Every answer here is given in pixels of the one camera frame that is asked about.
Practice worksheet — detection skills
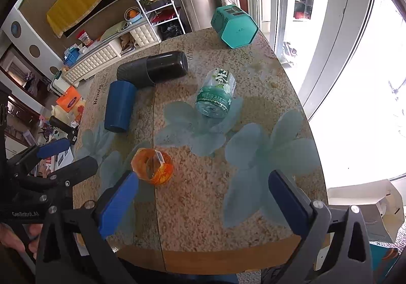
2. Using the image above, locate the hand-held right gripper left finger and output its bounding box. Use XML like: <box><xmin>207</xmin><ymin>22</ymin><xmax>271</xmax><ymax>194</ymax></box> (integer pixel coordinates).
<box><xmin>35</xmin><ymin>171</ymin><xmax>140</xmax><ymax>284</ymax></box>

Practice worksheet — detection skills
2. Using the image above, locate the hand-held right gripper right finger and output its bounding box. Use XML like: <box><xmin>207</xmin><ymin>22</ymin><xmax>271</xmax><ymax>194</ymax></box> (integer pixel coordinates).
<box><xmin>268</xmin><ymin>170</ymin><xmax>374</xmax><ymax>284</ymax></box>

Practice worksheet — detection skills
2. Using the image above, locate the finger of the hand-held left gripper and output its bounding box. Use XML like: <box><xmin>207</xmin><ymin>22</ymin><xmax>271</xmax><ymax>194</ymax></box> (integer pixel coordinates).
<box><xmin>5</xmin><ymin>138</ymin><xmax>71</xmax><ymax>174</ymax></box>
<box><xmin>19</xmin><ymin>156</ymin><xmax>99</xmax><ymax>199</ymax></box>

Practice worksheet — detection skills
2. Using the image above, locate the orange translucent cup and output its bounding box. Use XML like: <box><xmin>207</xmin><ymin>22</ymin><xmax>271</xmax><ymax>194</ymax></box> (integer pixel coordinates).
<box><xmin>131</xmin><ymin>148</ymin><xmax>174</xmax><ymax>187</ymax></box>

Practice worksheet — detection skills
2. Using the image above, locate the dark blue cup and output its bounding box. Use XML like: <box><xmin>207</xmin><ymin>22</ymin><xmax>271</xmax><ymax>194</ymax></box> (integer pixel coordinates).
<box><xmin>104</xmin><ymin>80</ymin><xmax>138</xmax><ymax>133</ymax></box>

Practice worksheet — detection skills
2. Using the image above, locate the black tumbler cup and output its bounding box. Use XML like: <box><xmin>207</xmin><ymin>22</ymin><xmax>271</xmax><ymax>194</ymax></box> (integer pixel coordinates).
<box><xmin>116</xmin><ymin>51</ymin><xmax>189</xmax><ymax>88</ymax></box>

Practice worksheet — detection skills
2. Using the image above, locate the teal hexagonal cup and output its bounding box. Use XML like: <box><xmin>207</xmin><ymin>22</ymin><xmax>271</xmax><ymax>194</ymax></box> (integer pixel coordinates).
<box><xmin>211</xmin><ymin>5</ymin><xmax>259</xmax><ymax>49</ymax></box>

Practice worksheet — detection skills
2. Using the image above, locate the person's left hand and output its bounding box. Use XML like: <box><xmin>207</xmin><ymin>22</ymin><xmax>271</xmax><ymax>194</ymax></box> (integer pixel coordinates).
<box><xmin>0</xmin><ymin>223</ymin><xmax>44</xmax><ymax>260</ymax></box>

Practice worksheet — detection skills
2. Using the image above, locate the black flask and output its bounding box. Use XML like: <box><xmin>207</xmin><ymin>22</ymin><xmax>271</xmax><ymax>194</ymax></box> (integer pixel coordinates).
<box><xmin>49</xmin><ymin>115</ymin><xmax>79</xmax><ymax>138</ymax></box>

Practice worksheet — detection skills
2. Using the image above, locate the orange tissue box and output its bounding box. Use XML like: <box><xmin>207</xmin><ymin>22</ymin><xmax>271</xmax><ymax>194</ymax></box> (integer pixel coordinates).
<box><xmin>56</xmin><ymin>86</ymin><xmax>84</xmax><ymax>113</ymax></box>

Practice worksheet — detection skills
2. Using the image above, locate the dark wooden cabinet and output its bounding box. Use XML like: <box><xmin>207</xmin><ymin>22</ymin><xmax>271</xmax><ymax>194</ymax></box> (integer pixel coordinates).
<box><xmin>0</xmin><ymin>45</ymin><xmax>42</xmax><ymax>132</ymax></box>

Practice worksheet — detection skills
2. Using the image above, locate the open white cardboard box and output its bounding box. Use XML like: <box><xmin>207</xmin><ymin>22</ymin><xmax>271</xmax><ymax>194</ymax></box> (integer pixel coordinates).
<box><xmin>326</xmin><ymin>179</ymin><xmax>405</xmax><ymax>244</ymax></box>

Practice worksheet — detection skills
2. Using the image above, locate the blue package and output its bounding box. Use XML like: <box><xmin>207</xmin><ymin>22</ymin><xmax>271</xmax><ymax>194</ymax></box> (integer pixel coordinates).
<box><xmin>63</xmin><ymin>44</ymin><xmax>82</xmax><ymax>66</ymax></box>

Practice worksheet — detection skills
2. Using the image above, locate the white tufted cabinet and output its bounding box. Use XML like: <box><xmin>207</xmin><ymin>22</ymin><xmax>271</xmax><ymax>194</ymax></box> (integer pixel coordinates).
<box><xmin>61</xmin><ymin>21</ymin><xmax>161</xmax><ymax>83</ymax></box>

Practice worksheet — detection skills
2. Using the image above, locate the teal printed box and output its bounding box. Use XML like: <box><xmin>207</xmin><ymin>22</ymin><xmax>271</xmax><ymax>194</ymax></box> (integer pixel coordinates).
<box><xmin>369</xmin><ymin>241</ymin><xmax>401</xmax><ymax>276</ymax></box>

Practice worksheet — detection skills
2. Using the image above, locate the red lid snack jar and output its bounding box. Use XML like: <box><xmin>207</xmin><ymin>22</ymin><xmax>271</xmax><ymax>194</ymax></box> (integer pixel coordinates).
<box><xmin>76</xmin><ymin>30</ymin><xmax>93</xmax><ymax>48</ymax></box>

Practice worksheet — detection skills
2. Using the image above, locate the green plastic bottle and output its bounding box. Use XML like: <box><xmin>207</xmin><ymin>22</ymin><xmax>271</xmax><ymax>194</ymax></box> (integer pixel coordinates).
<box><xmin>195</xmin><ymin>68</ymin><xmax>237</xmax><ymax>119</ymax></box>

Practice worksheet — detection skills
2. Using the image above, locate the green cushion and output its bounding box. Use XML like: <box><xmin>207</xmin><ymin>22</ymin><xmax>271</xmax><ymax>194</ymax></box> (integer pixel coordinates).
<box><xmin>101</xmin><ymin>21</ymin><xmax>130</xmax><ymax>41</ymax></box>

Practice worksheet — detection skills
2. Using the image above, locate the blue bowl of oranges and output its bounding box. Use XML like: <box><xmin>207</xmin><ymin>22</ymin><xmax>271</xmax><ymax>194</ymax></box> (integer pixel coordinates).
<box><xmin>124</xmin><ymin>7</ymin><xmax>142</xmax><ymax>24</ymax></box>

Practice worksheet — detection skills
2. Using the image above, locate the white wire rack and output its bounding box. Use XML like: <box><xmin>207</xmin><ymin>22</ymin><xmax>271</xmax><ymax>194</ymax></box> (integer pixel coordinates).
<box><xmin>132</xmin><ymin>0</ymin><xmax>186</xmax><ymax>44</ymax></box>

